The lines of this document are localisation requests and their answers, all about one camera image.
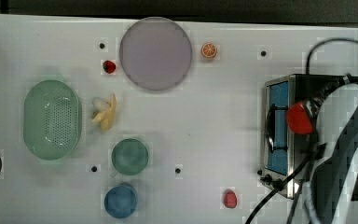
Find red ketchup bottle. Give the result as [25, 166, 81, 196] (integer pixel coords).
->
[285, 102, 313, 134]

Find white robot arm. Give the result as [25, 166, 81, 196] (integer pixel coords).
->
[304, 84, 358, 224]

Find black toaster oven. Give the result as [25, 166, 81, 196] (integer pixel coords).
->
[259, 73, 358, 200]

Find grey round plate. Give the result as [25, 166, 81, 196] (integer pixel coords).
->
[119, 17, 192, 91]

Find orange slice toy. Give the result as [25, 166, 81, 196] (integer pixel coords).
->
[200, 42, 217, 59]

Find peeled banana toy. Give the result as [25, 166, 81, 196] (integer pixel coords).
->
[92, 94, 117, 132]

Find red strawberry toy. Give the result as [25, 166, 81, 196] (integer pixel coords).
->
[103, 61, 117, 74]

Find pink strawberry toy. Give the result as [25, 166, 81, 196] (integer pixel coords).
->
[223, 189, 238, 208]

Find green oval colander basket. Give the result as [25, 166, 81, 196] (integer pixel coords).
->
[23, 80, 82, 161]

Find black oven door handle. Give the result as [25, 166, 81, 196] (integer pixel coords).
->
[265, 104, 288, 153]

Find black oven power cable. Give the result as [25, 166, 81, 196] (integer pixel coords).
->
[244, 155, 311, 224]

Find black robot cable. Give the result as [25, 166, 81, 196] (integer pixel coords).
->
[305, 37, 358, 76]

